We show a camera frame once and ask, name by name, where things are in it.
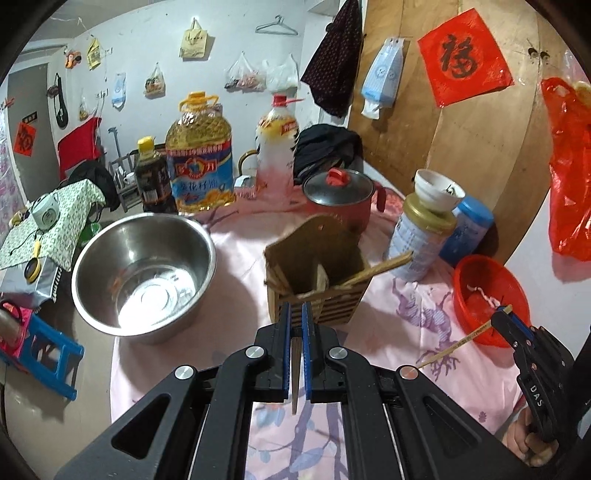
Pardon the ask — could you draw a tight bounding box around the person's right hand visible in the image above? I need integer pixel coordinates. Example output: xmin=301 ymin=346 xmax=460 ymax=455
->
xmin=505 ymin=406 xmax=562 ymax=467

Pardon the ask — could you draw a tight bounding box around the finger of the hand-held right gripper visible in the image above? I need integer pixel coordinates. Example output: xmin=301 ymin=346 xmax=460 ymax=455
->
xmin=501 ymin=305 xmax=539 ymax=344
xmin=490 ymin=310 xmax=527 ymax=355

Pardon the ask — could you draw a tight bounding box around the large cooking oil bottle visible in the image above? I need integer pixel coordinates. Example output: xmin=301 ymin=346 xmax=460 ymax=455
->
xmin=165 ymin=91 xmax=236 ymax=214

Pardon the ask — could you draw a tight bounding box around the black backpack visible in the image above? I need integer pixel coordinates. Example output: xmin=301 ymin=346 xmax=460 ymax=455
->
xmin=68 ymin=164 xmax=121 ymax=211

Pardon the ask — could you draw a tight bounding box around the dark-tipped wooden chopstick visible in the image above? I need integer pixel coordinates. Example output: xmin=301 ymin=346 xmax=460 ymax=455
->
xmin=290 ymin=337 xmax=302 ymax=414

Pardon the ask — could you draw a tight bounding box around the wire clothes hanger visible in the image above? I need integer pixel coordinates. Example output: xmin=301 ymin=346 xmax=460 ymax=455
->
xmin=255 ymin=15 xmax=298 ymax=37

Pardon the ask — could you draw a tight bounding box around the stainless steel bowl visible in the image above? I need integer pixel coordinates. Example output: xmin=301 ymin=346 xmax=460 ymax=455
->
xmin=71 ymin=213 xmax=218 ymax=345

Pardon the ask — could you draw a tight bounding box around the red paper wall decoration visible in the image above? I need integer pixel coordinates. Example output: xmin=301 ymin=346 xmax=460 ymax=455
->
xmin=418 ymin=10 xmax=515 ymax=109

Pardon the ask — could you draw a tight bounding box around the white plastic bag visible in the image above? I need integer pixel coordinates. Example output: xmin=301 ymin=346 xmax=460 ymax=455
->
xmin=263 ymin=53 xmax=300 ymax=93

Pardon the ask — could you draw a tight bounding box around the small white bowl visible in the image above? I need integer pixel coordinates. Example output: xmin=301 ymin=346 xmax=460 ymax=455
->
xmin=413 ymin=168 xmax=465 ymax=213

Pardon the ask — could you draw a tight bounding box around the green floral table cover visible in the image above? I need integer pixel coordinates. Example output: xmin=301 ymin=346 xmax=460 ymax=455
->
xmin=0 ymin=179 xmax=106 ymax=271

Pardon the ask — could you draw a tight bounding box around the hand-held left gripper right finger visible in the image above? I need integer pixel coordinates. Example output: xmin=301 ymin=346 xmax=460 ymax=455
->
xmin=301 ymin=302 xmax=522 ymax=480

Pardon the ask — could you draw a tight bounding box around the black cloth heap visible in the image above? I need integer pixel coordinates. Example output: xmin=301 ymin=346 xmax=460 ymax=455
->
xmin=294 ymin=124 xmax=365 ymax=185

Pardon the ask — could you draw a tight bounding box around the plain wooden chopstick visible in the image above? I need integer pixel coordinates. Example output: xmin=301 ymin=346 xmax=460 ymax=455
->
xmin=344 ymin=251 xmax=413 ymax=285

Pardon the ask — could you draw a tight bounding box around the dark soy sauce bottle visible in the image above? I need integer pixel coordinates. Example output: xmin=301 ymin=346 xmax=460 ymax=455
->
xmin=134 ymin=136 xmax=177 ymax=214

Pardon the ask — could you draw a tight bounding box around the blue-lidded plastic jar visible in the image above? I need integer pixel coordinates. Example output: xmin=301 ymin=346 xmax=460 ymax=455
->
xmin=438 ymin=196 xmax=495 ymax=268

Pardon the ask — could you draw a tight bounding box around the small blue hanging packet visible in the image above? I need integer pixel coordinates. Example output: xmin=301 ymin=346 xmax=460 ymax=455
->
xmin=111 ymin=73 xmax=127 ymax=109

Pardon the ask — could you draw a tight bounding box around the printed wooden chopstick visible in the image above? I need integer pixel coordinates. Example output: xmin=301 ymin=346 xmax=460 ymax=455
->
xmin=416 ymin=305 xmax=513 ymax=369

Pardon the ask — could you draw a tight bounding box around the white string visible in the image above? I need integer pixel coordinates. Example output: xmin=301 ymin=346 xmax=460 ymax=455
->
xmin=466 ymin=284 xmax=502 ymax=308

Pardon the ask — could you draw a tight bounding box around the gold-lidded milk powder can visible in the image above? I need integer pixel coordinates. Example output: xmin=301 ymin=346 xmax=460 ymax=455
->
xmin=383 ymin=193 xmax=458 ymax=282

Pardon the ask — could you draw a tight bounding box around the blue face mask packet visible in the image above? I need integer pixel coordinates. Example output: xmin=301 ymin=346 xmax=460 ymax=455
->
xmin=361 ymin=38 xmax=406 ymax=120

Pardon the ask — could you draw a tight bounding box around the blue plastic stool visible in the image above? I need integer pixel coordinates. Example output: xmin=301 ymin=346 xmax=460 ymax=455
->
xmin=16 ymin=314 xmax=85 ymax=401

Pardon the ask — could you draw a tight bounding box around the silver foil box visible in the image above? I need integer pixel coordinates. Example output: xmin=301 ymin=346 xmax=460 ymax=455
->
xmin=0 ymin=265 xmax=63 ymax=304

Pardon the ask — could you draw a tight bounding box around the red pot with lid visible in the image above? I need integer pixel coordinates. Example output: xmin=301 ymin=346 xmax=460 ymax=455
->
xmin=302 ymin=167 xmax=387 ymax=234

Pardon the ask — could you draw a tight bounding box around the wooden chopstick holder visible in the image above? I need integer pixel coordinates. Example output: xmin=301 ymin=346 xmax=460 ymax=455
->
xmin=264 ymin=213 xmax=370 ymax=326

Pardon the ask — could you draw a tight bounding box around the hanging snack bag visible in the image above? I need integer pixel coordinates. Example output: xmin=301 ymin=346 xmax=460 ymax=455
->
xmin=144 ymin=64 xmax=165 ymax=97

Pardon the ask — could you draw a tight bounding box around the yellow tote bag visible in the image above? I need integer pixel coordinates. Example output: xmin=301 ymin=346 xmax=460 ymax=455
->
xmin=179 ymin=17 xmax=209 ymax=59

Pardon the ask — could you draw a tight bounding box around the clear bottle with red cap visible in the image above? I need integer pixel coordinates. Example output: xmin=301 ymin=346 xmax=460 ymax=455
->
xmin=255 ymin=95 xmax=300 ymax=191

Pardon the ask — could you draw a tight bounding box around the clear plastic bag with food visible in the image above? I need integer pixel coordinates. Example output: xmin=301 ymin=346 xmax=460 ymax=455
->
xmin=224 ymin=52 xmax=267 ymax=92

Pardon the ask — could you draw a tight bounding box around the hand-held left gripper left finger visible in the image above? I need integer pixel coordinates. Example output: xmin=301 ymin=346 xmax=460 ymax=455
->
xmin=54 ymin=302 xmax=293 ymax=480

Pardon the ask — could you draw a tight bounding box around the red plastic basket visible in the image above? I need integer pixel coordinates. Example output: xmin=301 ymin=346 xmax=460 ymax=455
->
xmin=452 ymin=255 xmax=532 ymax=348

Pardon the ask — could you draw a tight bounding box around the metal rack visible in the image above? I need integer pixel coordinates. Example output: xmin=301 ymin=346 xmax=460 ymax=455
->
xmin=108 ymin=128 xmax=139 ymax=211

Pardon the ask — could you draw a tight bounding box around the red door sticker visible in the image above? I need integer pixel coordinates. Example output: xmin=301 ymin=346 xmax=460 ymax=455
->
xmin=14 ymin=122 xmax=37 ymax=158

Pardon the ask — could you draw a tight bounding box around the black hanging bag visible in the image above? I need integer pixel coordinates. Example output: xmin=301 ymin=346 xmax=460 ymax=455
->
xmin=47 ymin=72 xmax=68 ymax=130

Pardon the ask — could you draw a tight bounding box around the dark dotted hanging cloth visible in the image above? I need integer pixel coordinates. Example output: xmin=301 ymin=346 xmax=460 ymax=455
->
xmin=300 ymin=0 xmax=363 ymax=118

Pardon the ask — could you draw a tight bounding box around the pink plastic toy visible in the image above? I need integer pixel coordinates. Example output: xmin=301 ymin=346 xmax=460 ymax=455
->
xmin=0 ymin=300 xmax=33 ymax=366

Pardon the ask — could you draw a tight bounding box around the red plastic bag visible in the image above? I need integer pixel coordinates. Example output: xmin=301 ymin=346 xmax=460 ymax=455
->
xmin=540 ymin=78 xmax=591 ymax=263

